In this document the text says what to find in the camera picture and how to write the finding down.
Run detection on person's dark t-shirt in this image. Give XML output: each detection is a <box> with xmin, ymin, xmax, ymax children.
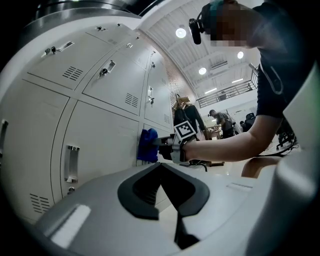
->
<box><xmin>246</xmin><ymin>0</ymin><xmax>320</xmax><ymax>120</ymax></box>

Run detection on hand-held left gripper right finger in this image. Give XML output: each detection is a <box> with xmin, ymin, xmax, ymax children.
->
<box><xmin>159</xmin><ymin>162</ymin><xmax>276</xmax><ymax>256</ymax></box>

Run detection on wooden coat rack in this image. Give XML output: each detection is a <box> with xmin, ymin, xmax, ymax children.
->
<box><xmin>174</xmin><ymin>93</ymin><xmax>194</xmax><ymax>110</ymax></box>

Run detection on ceiling air conditioner unit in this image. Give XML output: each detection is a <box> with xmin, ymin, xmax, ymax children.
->
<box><xmin>209</xmin><ymin>59</ymin><xmax>229</xmax><ymax>70</ymax></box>

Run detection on person's head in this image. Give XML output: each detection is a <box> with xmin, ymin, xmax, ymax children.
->
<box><xmin>199</xmin><ymin>0</ymin><xmax>263</xmax><ymax>50</ymax></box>

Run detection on grey metal lockers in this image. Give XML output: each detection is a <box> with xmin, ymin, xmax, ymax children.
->
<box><xmin>0</xmin><ymin>14</ymin><xmax>176</xmax><ymax>226</ymax></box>

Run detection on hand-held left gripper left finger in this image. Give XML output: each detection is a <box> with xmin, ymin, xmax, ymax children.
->
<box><xmin>34</xmin><ymin>162</ymin><xmax>186</xmax><ymax>256</ymax></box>

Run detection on person's right forearm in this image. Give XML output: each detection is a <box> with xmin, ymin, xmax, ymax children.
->
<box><xmin>184</xmin><ymin>113</ymin><xmax>286</xmax><ymax>163</ymax></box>

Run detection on metal mezzanine railing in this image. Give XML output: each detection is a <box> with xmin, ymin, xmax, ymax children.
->
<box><xmin>196</xmin><ymin>74</ymin><xmax>260</xmax><ymax>109</ymax></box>

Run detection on person's right leg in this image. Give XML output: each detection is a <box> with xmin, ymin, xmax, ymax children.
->
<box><xmin>241</xmin><ymin>156</ymin><xmax>285</xmax><ymax>180</ymax></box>

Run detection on black hanging garment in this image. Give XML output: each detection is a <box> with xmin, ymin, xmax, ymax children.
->
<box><xmin>173</xmin><ymin>104</ymin><xmax>206</xmax><ymax>137</ymax></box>

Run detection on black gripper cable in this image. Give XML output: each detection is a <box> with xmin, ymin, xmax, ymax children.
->
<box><xmin>188</xmin><ymin>159</ymin><xmax>209</xmax><ymax>173</ymax></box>

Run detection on black head-mounted camera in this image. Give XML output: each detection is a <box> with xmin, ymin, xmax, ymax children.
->
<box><xmin>188</xmin><ymin>17</ymin><xmax>207</xmax><ymax>46</ymax></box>

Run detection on wooden table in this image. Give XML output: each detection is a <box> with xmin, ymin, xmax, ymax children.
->
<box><xmin>203</xmin><ymin>123</ymin><xmax>225</xmax><ymax>141</ymax></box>

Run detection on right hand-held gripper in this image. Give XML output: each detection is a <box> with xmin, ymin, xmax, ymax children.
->
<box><xmin>151</xmin><ymin>120</ymin><xmax>198</xmax><ymax>166</ymax></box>

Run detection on blue cloth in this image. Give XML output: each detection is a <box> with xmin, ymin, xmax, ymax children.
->
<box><xmin>136</xmin><ymin>127</ymin><xmax>160</xmax><ymax>162</ymax></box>

